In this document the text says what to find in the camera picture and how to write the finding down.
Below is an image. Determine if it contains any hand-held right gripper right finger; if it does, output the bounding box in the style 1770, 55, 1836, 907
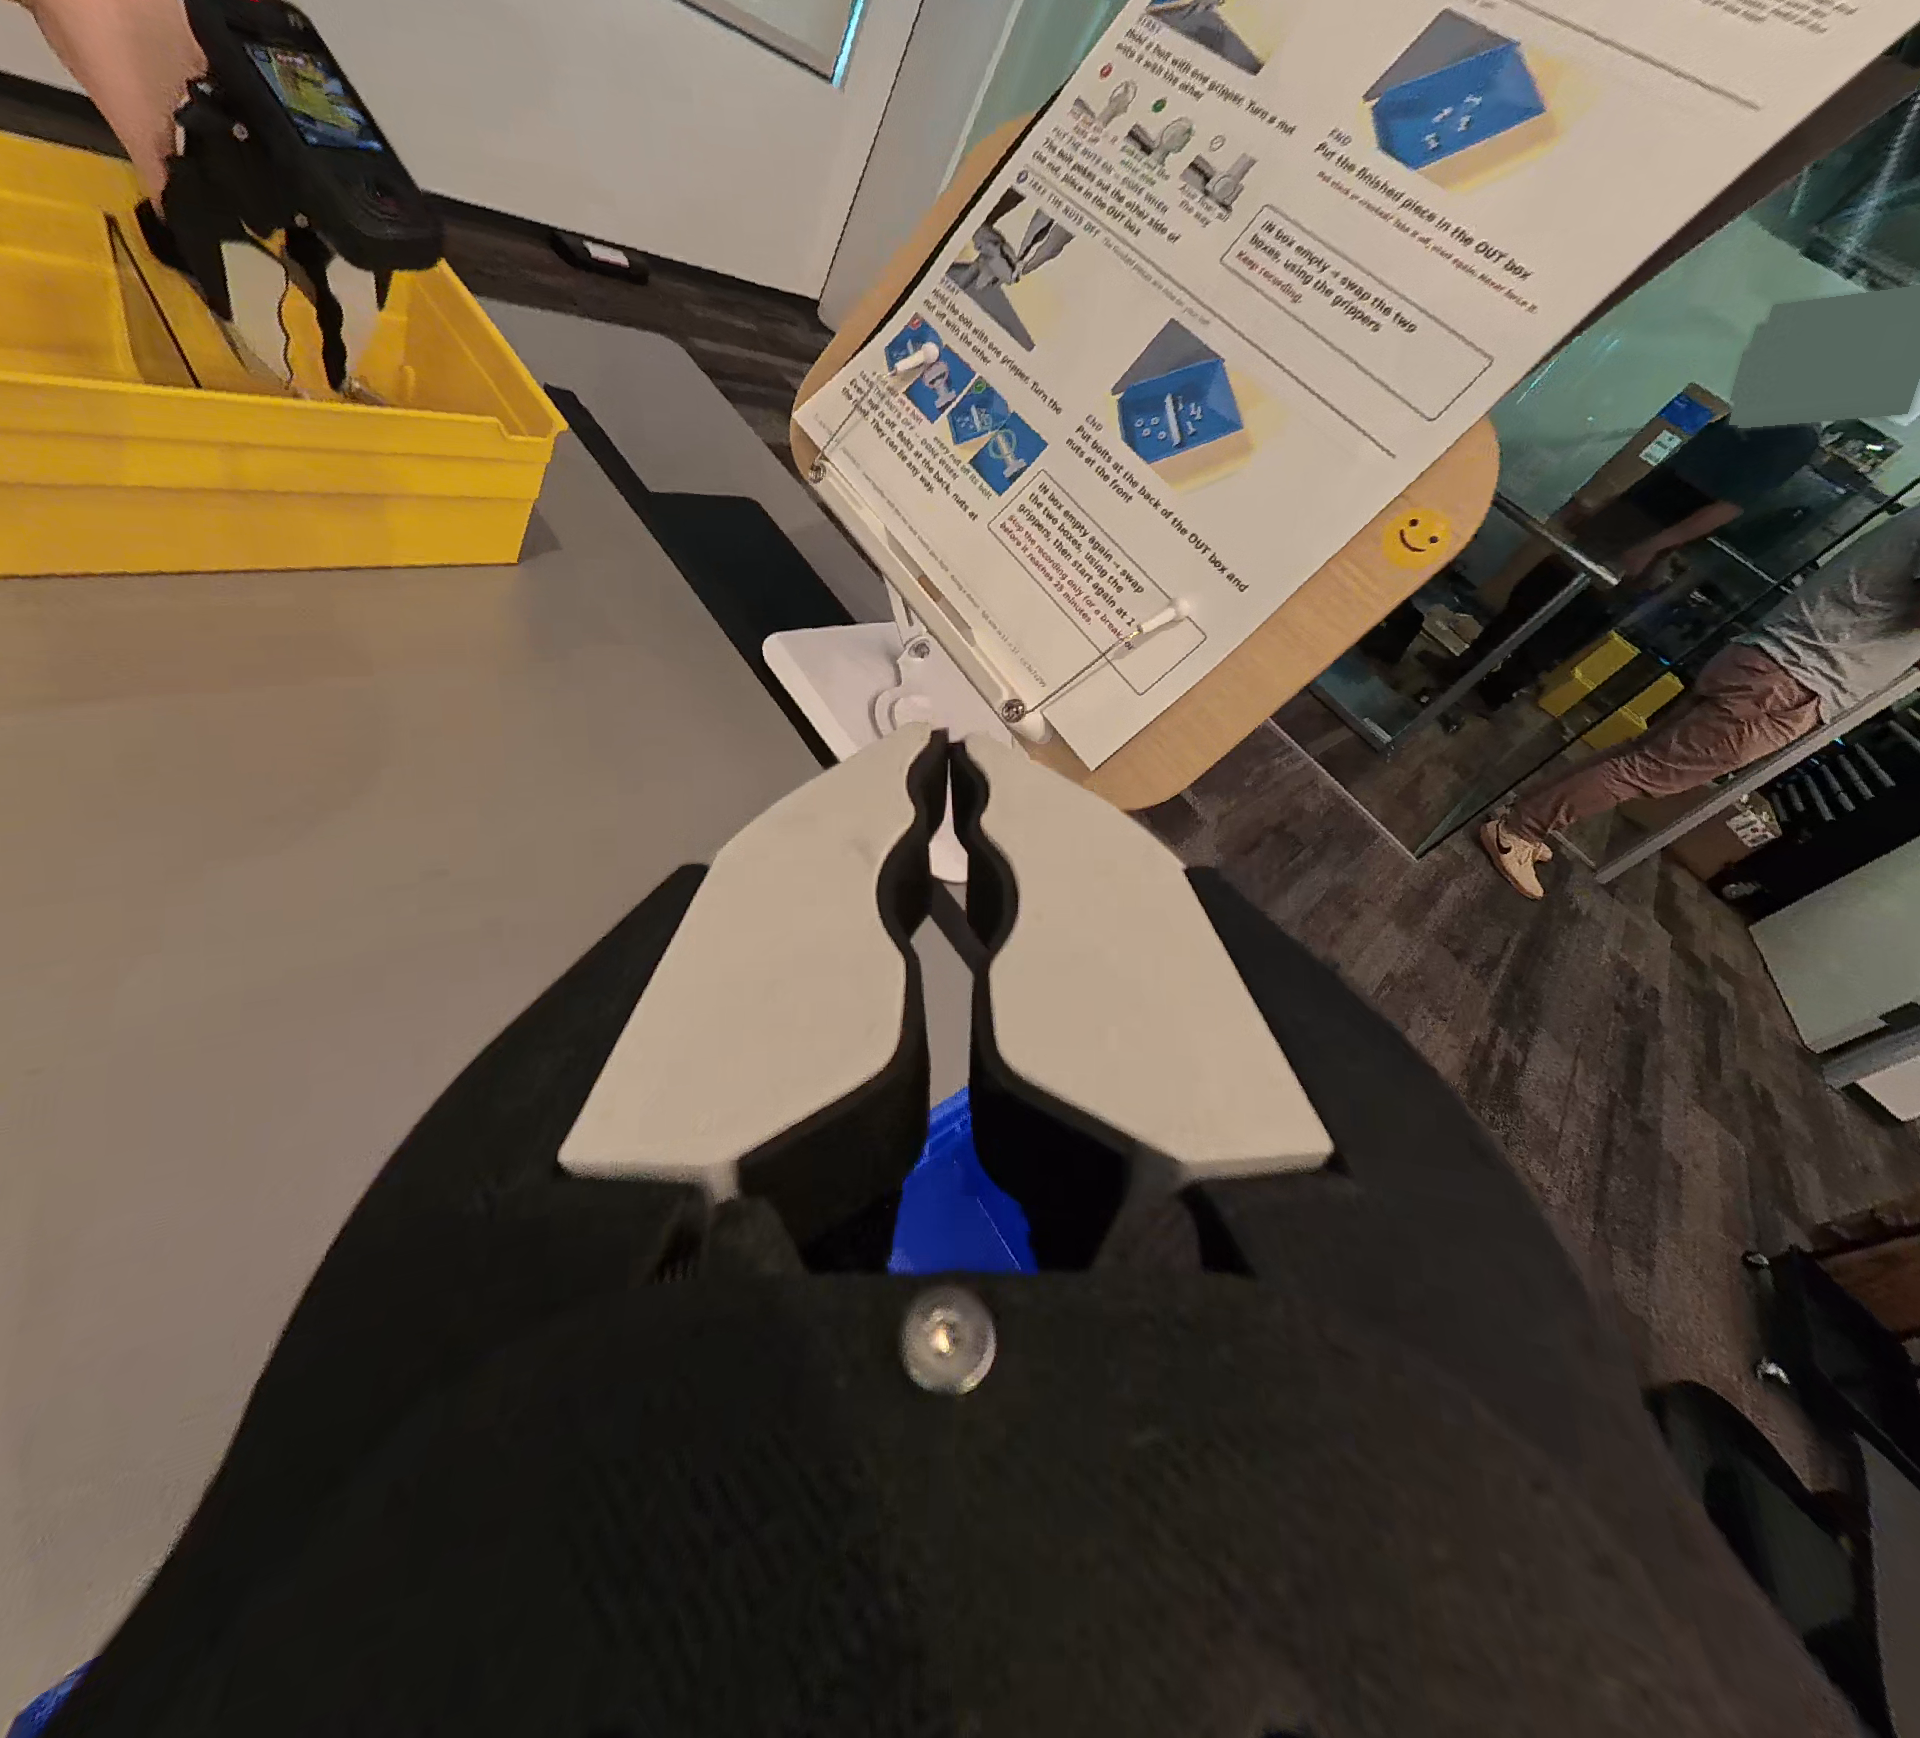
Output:
949, 742, 1340, 1188

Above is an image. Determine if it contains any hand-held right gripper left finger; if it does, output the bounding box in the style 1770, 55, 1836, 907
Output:
558, 725, 956, 1204

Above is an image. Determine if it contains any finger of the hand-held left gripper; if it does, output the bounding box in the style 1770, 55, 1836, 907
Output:
222, 232, 304, 385
297, 242, 377, 401

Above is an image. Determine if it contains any yellow parts bin with divider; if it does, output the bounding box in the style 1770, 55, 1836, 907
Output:
0, 130, 569, 582

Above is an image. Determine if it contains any blue parts bin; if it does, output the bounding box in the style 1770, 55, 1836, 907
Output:
0, 1089, 1037, 1738

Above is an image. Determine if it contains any person's left hand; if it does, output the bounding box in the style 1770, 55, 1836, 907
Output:
66, 0, 207, 204

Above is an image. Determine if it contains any grey bin divider plate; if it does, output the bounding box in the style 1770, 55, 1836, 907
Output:
105, 213, 207, 392

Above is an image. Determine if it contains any white stand base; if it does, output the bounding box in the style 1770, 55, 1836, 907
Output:
764, 622, 980, 887

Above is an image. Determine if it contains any small yellow bin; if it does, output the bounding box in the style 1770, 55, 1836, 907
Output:
1542, 633, 1686, 753

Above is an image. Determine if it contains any black swivel chair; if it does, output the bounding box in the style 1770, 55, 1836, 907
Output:
1643, 1378, 1880, 1738

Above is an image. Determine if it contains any glass partition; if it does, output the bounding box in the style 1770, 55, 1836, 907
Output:
1301, 88, 1920, 874

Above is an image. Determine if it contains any printed instruction sheet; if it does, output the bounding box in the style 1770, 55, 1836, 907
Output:
795, 0, 1920, 776

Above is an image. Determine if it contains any black caster frame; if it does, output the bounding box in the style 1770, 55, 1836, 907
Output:
1740, 1206, 1920, 1445

